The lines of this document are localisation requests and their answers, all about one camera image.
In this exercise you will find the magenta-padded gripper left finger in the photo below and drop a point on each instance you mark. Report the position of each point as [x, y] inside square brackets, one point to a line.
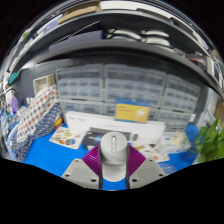
[78, 171]

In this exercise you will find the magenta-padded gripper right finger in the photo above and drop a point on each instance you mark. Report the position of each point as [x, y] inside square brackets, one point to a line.
[148, 171]

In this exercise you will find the white computer mouse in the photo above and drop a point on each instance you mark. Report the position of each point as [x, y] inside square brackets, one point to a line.
[113, 156]

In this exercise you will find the food sticker sheet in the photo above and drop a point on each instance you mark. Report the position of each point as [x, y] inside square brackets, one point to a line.
[65, 137]

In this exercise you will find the clear box of gloves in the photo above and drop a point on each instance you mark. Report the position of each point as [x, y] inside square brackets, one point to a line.
[175, 141]

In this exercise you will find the long white keyboard box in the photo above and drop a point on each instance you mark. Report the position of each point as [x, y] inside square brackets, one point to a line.
[80, 123]

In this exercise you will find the yellow object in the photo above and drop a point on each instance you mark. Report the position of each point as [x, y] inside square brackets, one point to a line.
[58, 122]

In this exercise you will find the navy polka dot cloth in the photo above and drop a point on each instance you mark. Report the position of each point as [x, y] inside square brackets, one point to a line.
[43, 125]

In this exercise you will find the yellow and blue box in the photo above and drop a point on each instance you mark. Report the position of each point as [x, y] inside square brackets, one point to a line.
[131, 111]

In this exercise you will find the green potted plant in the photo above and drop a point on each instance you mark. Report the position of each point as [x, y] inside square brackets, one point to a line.
[210, 140]

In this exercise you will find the red blue checked cloth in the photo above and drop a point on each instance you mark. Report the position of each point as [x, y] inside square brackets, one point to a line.
[33, 113]

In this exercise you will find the large grey drawer cabinet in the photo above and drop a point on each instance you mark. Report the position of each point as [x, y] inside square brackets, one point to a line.
[133, 83]
[181, 93]
[80, 81]

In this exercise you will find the purple toy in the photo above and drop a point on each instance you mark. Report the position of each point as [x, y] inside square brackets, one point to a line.
[14, 105]

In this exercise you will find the brown cardboard piece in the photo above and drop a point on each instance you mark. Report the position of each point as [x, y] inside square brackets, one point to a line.
[220, 110]

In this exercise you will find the white wicker basket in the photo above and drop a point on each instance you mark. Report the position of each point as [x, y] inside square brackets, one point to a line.
[43, 83]

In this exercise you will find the teal wall bin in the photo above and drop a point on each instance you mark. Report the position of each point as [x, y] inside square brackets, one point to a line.
[13, 78]

